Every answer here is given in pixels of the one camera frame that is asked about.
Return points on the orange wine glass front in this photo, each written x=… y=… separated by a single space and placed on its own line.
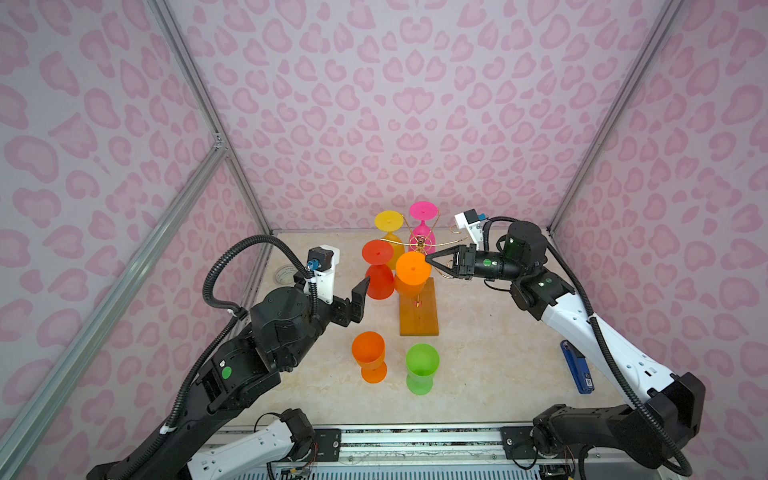
x=411 y=273

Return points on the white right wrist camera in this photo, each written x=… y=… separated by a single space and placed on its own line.
x=473 y=224

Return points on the yellow wine glass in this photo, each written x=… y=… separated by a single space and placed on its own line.
x=389 y=222

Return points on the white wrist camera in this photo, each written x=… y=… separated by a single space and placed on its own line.
x=473 y=224
x=322 y=261

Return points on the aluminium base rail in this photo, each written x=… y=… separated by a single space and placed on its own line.
x=420 y=447

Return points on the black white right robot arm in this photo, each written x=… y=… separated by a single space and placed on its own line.
x=661 y=411

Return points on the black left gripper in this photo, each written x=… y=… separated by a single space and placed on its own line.
x=344 y=313

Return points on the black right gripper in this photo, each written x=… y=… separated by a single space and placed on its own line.
x=467 y=262

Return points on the red wine glass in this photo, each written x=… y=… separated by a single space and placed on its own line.
x=377 y=253

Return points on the orange wine glass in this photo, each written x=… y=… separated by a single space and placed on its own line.
x=369 y=352
x=411 y=273

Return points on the blue box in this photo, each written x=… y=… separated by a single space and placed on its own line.
x=578 y=368

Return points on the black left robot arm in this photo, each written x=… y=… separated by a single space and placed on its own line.
x=282 y=329

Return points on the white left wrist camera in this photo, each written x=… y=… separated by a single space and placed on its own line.
x=322 y=261

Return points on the pink wine glass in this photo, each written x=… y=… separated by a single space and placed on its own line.
x=422 y=237

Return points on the green wine glass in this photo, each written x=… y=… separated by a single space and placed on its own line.
x=422 y=363

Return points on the clear tape roll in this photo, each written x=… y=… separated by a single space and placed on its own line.
x=284 y=275

